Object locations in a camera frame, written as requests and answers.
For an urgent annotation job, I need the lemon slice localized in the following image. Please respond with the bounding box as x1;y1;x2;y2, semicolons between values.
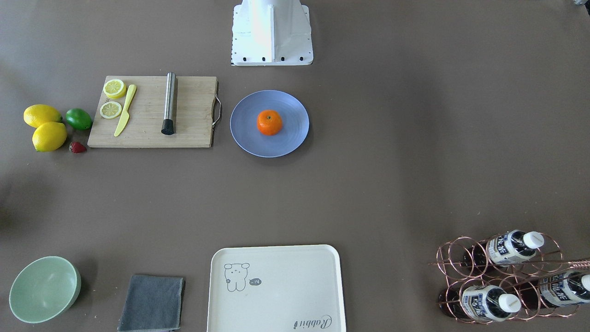
102;78;127;99
99;101;123;119

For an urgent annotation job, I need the green bowl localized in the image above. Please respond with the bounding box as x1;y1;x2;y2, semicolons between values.
9;256;82;324

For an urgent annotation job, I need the yellow lemon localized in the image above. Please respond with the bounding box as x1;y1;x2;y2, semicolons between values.
32;122;67;152
23;104;62;128

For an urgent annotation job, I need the red strawberry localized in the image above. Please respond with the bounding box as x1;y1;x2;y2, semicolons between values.
68;141;87;154

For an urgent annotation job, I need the steel muddler black tip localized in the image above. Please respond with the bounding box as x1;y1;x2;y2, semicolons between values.
161;72;177;135

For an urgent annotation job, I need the copper wire bottle rack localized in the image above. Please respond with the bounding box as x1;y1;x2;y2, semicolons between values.
434;232;589;321

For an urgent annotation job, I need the orange tangerine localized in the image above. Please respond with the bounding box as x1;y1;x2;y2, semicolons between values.
256;109;283;136

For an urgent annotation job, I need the green lime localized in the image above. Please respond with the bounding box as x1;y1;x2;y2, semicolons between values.
65;108;93;130

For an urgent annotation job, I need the wooden cutting board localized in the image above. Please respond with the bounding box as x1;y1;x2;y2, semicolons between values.
87;75;219;148

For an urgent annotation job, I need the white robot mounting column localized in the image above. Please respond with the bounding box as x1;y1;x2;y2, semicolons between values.
230;0;314;66

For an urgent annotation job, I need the dark tea bottle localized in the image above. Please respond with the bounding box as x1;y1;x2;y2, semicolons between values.
438;285;522;323
516;271;590;309
461;230;544;271

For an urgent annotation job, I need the beige rabbit tray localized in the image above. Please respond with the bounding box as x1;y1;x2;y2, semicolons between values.
207;244;347;332

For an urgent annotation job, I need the grey folded cloth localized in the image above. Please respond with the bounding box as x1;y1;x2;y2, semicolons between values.
117;274;185;332

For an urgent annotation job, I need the yellow plastic knife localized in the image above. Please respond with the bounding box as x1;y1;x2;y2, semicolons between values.
113;84;137;137

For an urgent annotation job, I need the blue plate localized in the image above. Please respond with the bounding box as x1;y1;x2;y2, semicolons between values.
230;90;310;158

